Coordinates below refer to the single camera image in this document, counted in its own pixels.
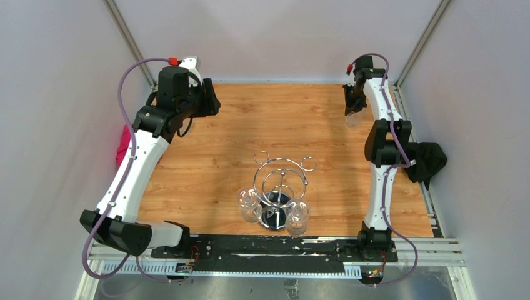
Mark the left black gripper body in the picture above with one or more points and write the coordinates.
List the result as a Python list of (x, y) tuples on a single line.
[(197, 92)]

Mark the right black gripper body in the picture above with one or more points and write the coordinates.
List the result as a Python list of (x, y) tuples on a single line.
[(355, 98)]

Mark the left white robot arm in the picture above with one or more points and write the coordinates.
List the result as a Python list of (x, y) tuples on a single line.
[(182, 94)]

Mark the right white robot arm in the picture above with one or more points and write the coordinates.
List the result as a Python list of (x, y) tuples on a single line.
[(368, 87)]

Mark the chrome wine glass rack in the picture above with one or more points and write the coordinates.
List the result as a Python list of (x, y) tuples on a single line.
[(277, 181)]

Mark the pink cloth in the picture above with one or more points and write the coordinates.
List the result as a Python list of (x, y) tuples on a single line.
[(122, 146)]

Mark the black cloth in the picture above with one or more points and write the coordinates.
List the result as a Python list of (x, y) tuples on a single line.
[(430, 159)]

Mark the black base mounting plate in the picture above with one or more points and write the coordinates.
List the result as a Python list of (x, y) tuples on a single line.
[(256, 254)]

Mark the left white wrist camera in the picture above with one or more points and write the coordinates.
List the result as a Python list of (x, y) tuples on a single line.
[(192, 63)]

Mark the aluminium frame rail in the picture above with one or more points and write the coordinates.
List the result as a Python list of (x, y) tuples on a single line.
[(413, 253)]

